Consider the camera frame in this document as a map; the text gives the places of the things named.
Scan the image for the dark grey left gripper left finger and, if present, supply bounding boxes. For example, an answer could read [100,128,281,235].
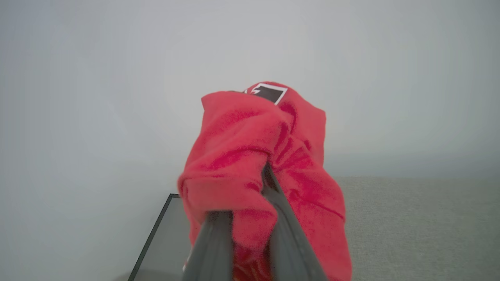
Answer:
[183,211,235,281]

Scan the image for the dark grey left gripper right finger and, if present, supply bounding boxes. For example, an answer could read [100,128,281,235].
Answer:
[261,162,329,281]

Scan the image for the red and white jersey garment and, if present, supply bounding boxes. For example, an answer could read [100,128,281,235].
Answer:
[177,81,353,281]

